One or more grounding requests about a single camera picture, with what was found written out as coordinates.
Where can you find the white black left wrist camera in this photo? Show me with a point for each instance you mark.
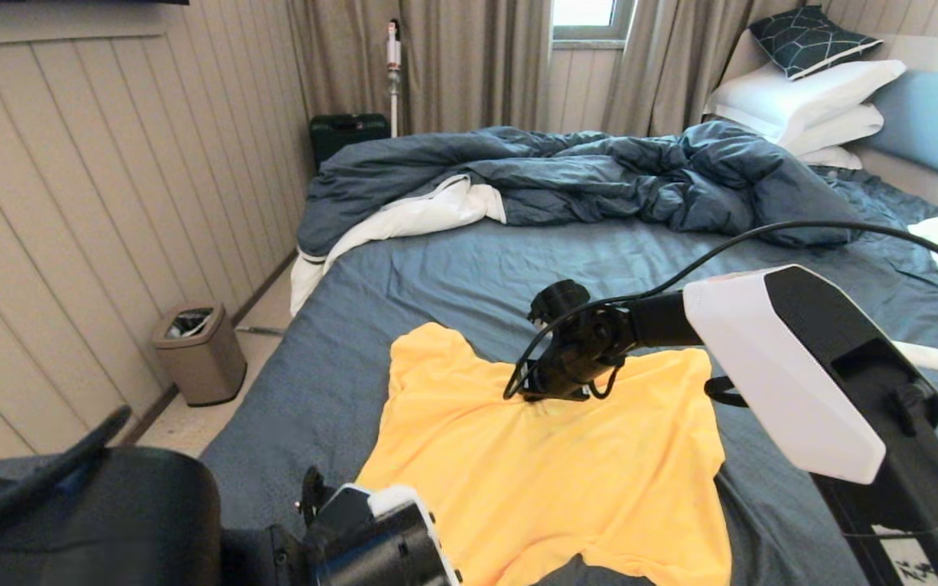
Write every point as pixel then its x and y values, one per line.
pixel 387 537

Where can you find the grey framed window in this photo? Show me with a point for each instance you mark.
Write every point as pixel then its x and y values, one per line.
pixel 587 12

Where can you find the dark green hard case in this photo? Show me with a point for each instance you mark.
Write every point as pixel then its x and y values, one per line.
pixel 347 133

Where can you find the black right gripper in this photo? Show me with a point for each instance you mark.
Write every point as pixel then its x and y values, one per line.
pixel 579 354

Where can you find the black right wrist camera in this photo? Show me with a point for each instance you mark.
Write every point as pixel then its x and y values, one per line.
pixel 558 297

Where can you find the dark patterned cushion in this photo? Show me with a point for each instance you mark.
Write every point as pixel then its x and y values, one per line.
pixel 811 41

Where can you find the beige trash bin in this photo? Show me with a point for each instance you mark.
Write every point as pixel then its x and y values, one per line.
pixel 204 366

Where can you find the dark blue duvet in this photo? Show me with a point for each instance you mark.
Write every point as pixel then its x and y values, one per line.
pixel 599 167

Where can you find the dark wall television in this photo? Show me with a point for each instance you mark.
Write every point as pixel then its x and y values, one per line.
pixel 70 2

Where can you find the white remote control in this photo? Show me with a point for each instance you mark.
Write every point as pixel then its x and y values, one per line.
pixel 925 356

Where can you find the white stick vacuum cleaner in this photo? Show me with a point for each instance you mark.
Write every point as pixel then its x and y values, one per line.
pixel 393 53

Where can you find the bed with blue sheet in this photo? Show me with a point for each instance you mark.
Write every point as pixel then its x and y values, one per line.
pixel 477 277

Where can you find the beige window curtain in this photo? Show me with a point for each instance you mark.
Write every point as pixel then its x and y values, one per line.
pixel 664 61
pixel 469 61

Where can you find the yellow polo shirt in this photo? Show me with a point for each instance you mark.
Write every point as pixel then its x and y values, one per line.
pixel 550 472

